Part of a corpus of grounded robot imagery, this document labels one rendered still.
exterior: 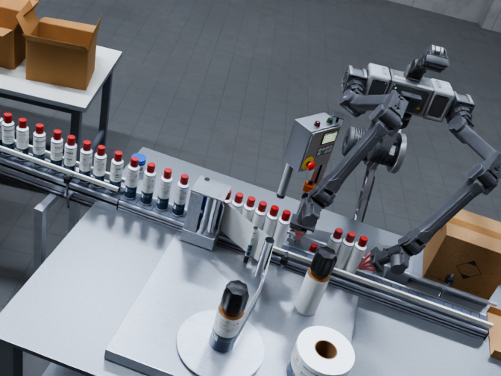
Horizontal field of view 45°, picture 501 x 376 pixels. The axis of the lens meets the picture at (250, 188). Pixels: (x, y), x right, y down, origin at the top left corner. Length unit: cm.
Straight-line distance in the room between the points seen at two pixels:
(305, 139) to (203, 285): 68
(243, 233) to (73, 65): 161
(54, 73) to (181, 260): 162
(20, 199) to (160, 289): 191
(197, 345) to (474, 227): 133
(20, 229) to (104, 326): 170
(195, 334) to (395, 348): 80
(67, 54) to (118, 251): 143
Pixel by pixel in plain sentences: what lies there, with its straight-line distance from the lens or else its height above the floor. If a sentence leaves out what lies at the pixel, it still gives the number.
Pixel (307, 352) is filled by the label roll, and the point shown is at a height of 102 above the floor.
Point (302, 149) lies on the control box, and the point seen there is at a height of 139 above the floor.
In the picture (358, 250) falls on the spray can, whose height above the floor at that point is 103.
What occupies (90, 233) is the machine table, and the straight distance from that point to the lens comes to 257.
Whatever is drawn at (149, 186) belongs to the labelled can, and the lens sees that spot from 259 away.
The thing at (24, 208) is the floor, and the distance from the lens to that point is 398.
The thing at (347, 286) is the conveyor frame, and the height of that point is 86.
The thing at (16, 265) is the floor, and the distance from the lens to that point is 361.
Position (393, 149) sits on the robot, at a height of 118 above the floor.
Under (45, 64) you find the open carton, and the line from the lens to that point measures 364.
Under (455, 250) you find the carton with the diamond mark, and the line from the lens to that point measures 271.
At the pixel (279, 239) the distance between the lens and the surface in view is 253.
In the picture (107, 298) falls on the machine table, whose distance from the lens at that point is 232.
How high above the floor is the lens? 255
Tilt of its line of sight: 35 degrees down
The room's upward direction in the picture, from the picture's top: 15 degrees clockwise
